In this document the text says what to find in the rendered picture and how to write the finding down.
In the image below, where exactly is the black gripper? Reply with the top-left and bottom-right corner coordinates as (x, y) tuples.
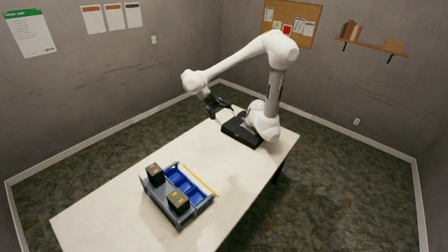
(203, 94), (237, 126)

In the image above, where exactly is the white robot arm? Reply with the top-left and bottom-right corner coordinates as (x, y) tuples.
(181, 29), (300, 141)

